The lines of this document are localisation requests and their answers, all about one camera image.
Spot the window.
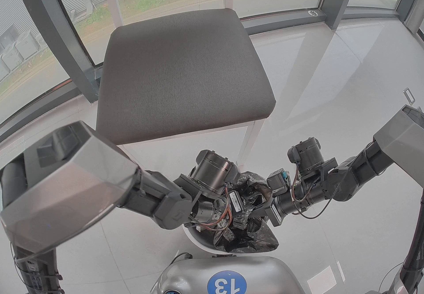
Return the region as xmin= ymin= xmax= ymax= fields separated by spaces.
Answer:
xmin=0 ymin=0 xmax=424 ymax=144

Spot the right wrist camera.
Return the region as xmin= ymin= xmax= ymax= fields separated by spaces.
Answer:
xmin=267 ymin=169 xmax=293 ymax=196

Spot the white trash bin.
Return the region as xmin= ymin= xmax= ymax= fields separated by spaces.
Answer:
xmin=183 ymin=223 xmax=239 ymax=257

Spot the black cable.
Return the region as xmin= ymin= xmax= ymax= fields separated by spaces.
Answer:
xmin=167 ymin=252 xmax=193 ymax=267

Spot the grey seat white frame chair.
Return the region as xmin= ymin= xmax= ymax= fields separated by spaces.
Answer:
xmin=87 ymin=0 xmax=277 ymax=171

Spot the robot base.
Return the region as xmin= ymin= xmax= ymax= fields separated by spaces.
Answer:
xmin=151 ymin=252 xmax=305 ymax=294

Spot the black plastic bag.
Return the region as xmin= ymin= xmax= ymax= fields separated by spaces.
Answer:
xmin=214 ymin=170 xmax=279 ymax=253

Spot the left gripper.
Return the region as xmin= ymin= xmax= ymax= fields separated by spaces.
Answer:
xmin=212 ymin=189 xmax=244 ymax=225

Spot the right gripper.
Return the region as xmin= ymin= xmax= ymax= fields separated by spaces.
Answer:
xmin=248 ymin=191 xmax=300 ymax=227

